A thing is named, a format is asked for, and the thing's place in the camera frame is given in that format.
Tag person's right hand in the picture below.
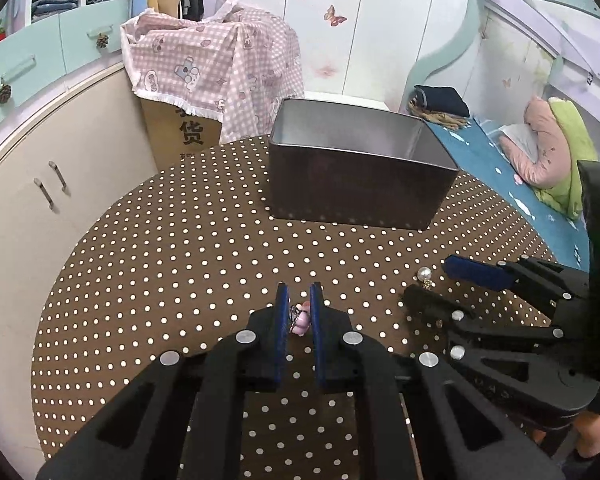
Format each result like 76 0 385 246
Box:
573 411 600 460

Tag brown polka dot tablecloth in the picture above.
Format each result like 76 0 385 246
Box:
31 138 552 456

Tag pink and green quilt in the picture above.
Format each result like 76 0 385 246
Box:
498 96 598 221

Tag white pillow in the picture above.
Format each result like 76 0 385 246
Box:
498 122 539 162

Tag blue patterned mattress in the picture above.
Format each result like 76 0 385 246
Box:
428 119 590 272

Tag dark folded clothes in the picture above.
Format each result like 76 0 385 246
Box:
411 84 470 117

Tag metal rectangular tin box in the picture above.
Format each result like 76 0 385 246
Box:
268 99 460 231

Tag brown cardboard box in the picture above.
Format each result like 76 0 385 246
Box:
140 100 222 170

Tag cream curved cabinet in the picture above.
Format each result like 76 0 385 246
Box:
0 65 156 479

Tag red storage ottoman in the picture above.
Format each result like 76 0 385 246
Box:
304 91 390 112

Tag pink checkered cloth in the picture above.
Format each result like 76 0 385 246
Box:
121 0 304 143

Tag white wardrobe with butterflies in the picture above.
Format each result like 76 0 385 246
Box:
240 0 468 110

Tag teal drawer unit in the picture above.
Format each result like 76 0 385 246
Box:
0 0 129 123

